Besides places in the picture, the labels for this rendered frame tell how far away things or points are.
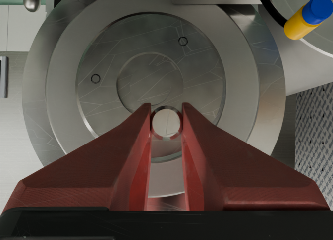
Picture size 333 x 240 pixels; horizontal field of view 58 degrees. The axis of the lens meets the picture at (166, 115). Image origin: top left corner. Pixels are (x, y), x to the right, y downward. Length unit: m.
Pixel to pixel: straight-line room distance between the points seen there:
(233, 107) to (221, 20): 0.05
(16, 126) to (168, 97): 0.43
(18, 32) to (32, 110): 3.15
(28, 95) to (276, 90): 0.14
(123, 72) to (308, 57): 0.11
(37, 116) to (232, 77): 0.11
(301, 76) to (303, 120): 0.19
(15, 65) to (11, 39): 2.77
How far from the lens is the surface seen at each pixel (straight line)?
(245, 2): 0.17
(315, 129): 0.39
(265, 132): 0.17
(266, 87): 0.18
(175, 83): 0.15
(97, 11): 0.18
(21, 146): 0.55
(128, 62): 0.16
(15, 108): 0.56
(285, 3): 0.19
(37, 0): 0.57
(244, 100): 0.16
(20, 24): 3.34
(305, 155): 0.41
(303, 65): 0.21
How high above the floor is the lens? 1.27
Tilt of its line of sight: 3 degrees down
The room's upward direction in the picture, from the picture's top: 179 degrees counter-clockwise
